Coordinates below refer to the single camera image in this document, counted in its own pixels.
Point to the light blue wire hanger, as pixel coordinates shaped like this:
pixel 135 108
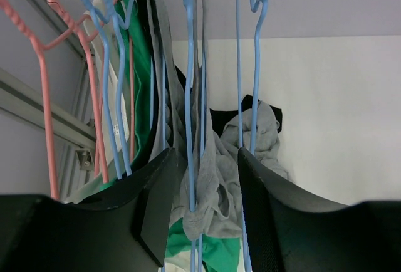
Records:
pixel 262 6

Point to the large white garment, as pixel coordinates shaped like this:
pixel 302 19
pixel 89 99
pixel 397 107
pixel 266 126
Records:
pixel 96 184

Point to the black garment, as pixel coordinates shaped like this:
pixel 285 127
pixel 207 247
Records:
pixel 272 116

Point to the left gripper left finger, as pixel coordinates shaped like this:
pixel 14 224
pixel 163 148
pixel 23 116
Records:
pixel 123 228

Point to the pink wire hanger outer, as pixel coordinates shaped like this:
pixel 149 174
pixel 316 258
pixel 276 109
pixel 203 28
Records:
pixel 38 47

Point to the gray tank top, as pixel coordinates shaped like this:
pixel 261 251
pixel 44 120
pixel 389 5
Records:
pixel 207 193

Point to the green garment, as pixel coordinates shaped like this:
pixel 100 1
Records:
pixel 221 244

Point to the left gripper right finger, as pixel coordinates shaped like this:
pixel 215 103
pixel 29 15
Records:
pixel 291 229

